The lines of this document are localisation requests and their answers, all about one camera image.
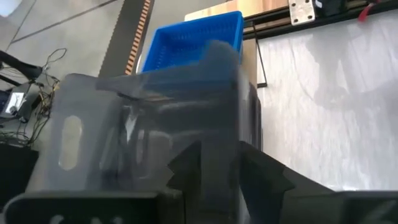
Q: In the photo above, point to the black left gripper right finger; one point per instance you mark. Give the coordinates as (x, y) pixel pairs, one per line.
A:
(261, 180)

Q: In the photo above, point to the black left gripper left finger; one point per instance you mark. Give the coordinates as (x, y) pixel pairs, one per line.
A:
(189, 171)

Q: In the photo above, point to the grey translucent plastic basket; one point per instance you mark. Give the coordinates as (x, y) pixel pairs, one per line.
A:
(255, 124)
(93, 140)

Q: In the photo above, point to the blue plastic basket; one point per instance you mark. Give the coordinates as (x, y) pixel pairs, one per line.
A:
(241, 37)
(192, 40)

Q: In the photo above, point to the black hazard striped floor mat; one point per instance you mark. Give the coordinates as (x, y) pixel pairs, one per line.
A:
(124, 37)

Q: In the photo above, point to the silver metal mounting plate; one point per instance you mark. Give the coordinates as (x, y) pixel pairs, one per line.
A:
(301, 11)

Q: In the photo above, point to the small device white face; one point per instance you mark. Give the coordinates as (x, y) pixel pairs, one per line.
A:
(14, 102)

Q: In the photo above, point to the black pole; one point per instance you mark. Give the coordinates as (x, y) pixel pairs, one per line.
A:
(18, 65)

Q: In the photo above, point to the black aluminium table frame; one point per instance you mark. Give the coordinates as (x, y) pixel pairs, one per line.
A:
(311, 28)

